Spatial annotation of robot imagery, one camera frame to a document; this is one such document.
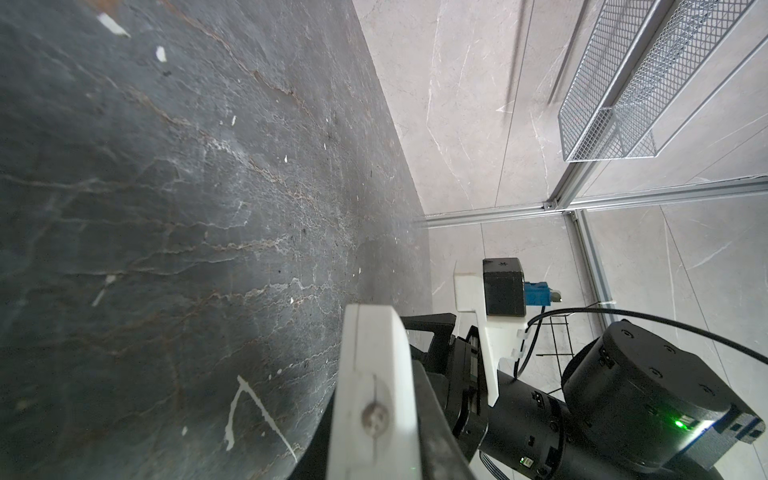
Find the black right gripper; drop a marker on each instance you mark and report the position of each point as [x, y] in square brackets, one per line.
[454, 367]

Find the white remote control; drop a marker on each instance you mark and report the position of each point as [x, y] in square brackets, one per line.
[374, 430]

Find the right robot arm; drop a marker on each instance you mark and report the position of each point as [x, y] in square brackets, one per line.
[634, 406]

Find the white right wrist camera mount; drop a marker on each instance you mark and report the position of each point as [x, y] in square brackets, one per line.
[493, 296]

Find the black wire hook rack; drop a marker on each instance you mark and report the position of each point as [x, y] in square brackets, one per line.
[561, 339]

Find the aluminium corner frame post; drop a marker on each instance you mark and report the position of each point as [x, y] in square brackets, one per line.
[697, 250]

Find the white wire mesh basket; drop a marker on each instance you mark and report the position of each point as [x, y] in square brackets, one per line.
[639, 57]

